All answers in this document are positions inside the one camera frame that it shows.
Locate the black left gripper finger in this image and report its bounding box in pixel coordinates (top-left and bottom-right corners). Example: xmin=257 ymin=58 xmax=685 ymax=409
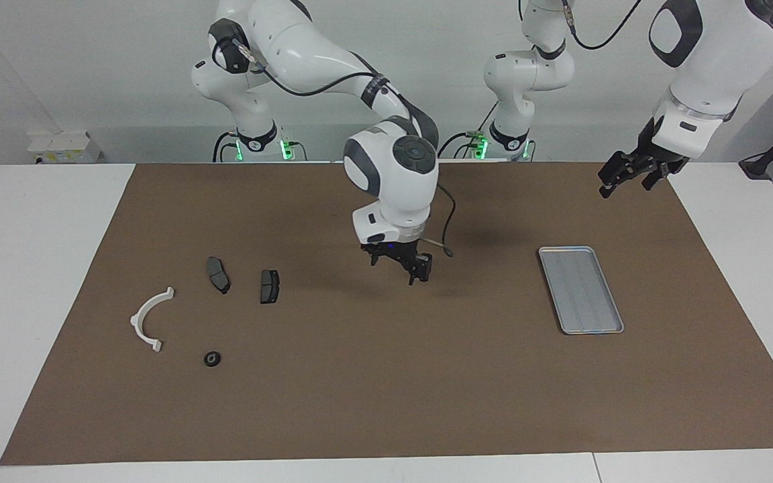
xmin=641 ymin=164 xmax=670 ymax=192
xmin=598 ymin=153 xmax=637 ymax=199

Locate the silver metal compartment tray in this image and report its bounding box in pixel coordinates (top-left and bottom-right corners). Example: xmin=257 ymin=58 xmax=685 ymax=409
xmin=538 ymin=246 xmax=625 ymax=335

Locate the brown table mat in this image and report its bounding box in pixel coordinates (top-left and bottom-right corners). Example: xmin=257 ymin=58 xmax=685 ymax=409
xmin=0 ymin=161 xmax=773 ymax=466

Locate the rectangular grey brake pad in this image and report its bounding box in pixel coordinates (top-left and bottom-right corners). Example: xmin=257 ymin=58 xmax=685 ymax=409
xmin=260 ymin=269 xmax=281 ymax=305

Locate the elongated grey brake pad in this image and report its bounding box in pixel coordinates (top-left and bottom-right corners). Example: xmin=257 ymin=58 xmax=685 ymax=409
xmin=206 ymin=256 xmax=231 ymax=295

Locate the white box with yellow labels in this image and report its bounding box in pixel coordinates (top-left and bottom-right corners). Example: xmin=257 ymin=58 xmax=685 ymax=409
xmin=28 ymin=130 xmax=103 ymax=165

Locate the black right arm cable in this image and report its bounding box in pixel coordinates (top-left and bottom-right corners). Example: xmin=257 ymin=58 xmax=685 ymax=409
xmin=222 ymin=37 xmax=458 ymax=259

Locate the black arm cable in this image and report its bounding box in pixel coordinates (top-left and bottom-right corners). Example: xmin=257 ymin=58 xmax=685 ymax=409
xmin=222 ymin=37 xmax=458 ymax=259
xmin=560 ymin=0 xmax=643 ymax=52

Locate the black left base cable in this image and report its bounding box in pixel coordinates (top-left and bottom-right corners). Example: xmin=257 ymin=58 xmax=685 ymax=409
xmin=437 ymin=101 xmax=496 ymax=160

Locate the black base cable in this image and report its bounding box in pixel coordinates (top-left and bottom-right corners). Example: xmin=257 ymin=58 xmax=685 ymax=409
xmin=212 ymin=131 xmax=236 ymax=163
xmin=437 ymin=101 xmax=496 ymax=160

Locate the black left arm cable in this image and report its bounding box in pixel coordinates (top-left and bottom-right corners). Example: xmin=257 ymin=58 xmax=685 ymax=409
xmin=560 ymin=0 xmax=643 ymax=52

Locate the black right base cable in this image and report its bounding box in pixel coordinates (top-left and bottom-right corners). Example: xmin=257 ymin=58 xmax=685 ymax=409
xmin=212 ymin=131 xmax=236 ymax=163

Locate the white plastic half ring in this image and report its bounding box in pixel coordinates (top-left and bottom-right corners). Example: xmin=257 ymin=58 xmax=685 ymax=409
xmin=130 ymin=287 xmax=176 ymax=353

